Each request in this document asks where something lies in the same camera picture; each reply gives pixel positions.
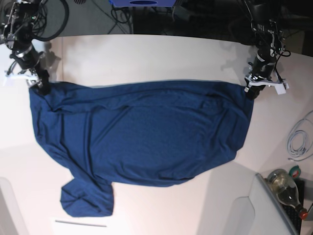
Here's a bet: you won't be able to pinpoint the green tape roll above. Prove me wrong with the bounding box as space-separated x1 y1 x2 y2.
289 165 301 179

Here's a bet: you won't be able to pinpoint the blue box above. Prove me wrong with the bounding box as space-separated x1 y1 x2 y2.
110 0 176 7

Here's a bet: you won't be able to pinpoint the black cables on floor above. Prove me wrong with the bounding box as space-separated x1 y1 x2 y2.
107 4 134 34

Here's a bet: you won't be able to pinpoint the dark blue t-shirt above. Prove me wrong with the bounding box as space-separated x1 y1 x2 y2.
29 81 254 217

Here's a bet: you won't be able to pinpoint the coiled light grey cable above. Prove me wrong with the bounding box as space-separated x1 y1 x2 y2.
286 117 313 162

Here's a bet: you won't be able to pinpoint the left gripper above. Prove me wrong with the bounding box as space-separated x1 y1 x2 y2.
246 48 277 100

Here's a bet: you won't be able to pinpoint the coiled black cable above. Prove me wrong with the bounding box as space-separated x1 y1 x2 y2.
31 0 70 42

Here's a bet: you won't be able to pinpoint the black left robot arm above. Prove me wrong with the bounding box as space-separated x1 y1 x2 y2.
242 0 291 100

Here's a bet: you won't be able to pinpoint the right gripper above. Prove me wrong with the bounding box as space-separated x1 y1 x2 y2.
10 45 50 95

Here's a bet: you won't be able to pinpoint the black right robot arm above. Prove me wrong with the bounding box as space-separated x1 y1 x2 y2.
0 0 69 95

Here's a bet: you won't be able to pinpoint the clear plastic bottle red cap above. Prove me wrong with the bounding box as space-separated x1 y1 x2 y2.
267 169 308 220

